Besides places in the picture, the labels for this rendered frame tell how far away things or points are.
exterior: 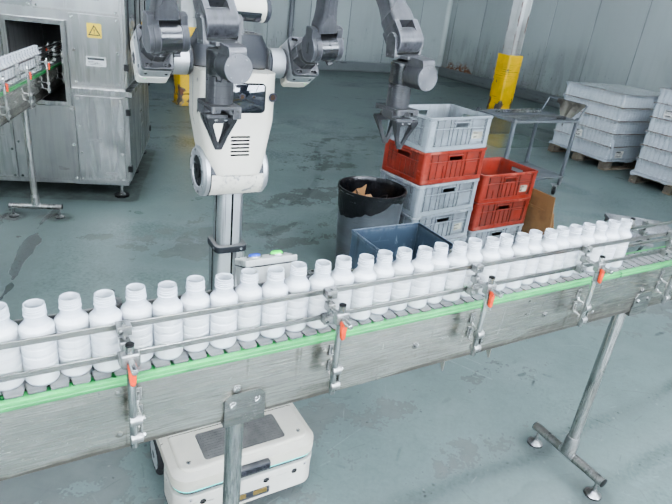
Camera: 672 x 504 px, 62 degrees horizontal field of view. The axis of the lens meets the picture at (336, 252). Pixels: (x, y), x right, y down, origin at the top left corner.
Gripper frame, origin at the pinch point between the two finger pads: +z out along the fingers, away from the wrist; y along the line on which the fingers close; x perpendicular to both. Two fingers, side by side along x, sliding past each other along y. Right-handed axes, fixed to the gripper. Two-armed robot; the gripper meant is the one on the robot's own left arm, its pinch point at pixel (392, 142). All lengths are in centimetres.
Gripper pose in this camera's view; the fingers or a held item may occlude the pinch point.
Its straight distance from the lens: 145.4
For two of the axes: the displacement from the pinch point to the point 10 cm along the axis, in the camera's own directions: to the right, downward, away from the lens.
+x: -8.7, 1.2, -4.7
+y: -4.8, -4.0, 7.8
